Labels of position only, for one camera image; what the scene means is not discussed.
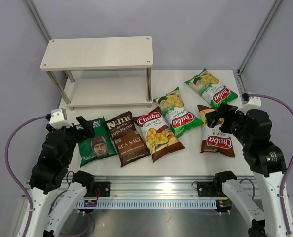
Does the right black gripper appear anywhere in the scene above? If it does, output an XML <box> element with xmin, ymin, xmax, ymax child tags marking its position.
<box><xmin>205</xmin><ymin>102</ymin><xmax>251</xmax><ymax>146</ymax></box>

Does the brown Kettle sea salt bag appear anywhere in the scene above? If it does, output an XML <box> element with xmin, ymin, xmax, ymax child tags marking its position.
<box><xmin>104</xmin><ymin>111</ymin><xmax>150</xmax><ymax>167</ymax></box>

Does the brown Chuba cassava chips bag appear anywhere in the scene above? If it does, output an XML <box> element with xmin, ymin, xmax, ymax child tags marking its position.
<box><xmin>132</xmin><ymin>107</ymin><xmax>185</xmax><ymax>162</ymax></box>

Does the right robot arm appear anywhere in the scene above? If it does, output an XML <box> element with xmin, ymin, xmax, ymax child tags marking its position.
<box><xmin>205</xmin><ymin>103</ymin><xmax>293</xmax><ymax>237</ymax></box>

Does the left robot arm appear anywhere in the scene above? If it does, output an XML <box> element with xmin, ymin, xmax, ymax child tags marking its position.
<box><xmin>21</xmin><ymin>116</ymin><xmax>95</xmax><ymax>237</ymax></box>

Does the green Keogh's chips bag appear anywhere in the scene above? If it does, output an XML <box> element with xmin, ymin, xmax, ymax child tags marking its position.
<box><xmin>78</xmin><ymin>117</ymin><xmax>118</xmax><ymax>167</ymax></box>

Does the white two-tier wooden shelf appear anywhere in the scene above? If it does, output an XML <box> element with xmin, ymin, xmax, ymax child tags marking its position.
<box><xmin>40</xmin><ymin>36</ymin><xmax>153</xmax><ymax>110</ymax></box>

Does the green Chuba bag far right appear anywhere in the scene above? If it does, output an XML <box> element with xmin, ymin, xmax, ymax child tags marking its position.
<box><xmin>185</xmin><ymin>68</ymin><xmax>238</xmax><ymax>107</ymax></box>

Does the green chuba bag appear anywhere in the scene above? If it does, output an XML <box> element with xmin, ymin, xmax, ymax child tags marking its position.
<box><xmin>185</xmin><ymin>68</ymin><xmax>238</xmax><ymax>107</ymax></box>
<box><xmin>153</xmin><ymin>87</ymin><xmax>203</xmax><ymax>138</ymax></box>

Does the green Chuba bag middle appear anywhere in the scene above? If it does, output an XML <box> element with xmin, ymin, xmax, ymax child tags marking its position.
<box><xmin>153</xmin><ymin>87</ymin><xmax>203</xmax><ymax>138</ymax></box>

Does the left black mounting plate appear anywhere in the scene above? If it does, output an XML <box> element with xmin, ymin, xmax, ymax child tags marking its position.
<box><xmin>84</xmin><ymin>181</ymin><xmax>111</xmax><ymax>198</ymax></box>

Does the black mounting plate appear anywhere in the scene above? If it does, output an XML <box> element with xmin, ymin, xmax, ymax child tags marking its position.
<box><xmin>84</xmin><ymin>181</ymin><xmax>111</xmax><ymax>198</ymax></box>
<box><xmin>192</xmin><ymin>181</ymin><xmax>227</xmax><ymax>198</ymax></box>

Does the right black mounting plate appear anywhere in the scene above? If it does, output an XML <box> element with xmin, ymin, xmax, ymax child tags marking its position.
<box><xmin>192</xmin><ymin>181</ymin><xmax>227</xmax><ymax>198</ymax></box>

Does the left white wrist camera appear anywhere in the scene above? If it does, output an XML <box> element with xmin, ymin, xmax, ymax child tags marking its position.
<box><xmin>49</xmin><ymin>108</ymin><xmax>73</xmax><ymax>130</ymax></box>

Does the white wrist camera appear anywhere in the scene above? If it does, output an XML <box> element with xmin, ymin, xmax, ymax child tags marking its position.
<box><xmin>238</xmin><ymin>93</ymin><xmax>261</xmax><ymax>113</ymax></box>
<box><xmin>49</xmin><ymin>108</ymin><xmax>73</xmax><ymax>130</ymax></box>

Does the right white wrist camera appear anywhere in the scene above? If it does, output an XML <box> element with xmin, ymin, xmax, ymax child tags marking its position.
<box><xmin>238</xmin><ymin>93</ymin><xmax>261</xmax><ymax>113</ymax></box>

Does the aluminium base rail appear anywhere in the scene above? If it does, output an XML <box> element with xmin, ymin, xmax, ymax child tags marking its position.
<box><xmin>22</xmin><ymin>175</ymin><xmax>260</xmax><ymax>200</ymax></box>

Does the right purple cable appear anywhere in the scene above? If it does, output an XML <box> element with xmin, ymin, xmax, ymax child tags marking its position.
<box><xmin>250</xmin><ymin>93</ymin><xmax>293</xmax><ymax>235</ymax></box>

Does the white slotted cable duct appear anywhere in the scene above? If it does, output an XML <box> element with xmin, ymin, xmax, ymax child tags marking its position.
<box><xmin>76</xmin><ymin>200</ymin><xmax>217</xmax><ymax>210</ymax></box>

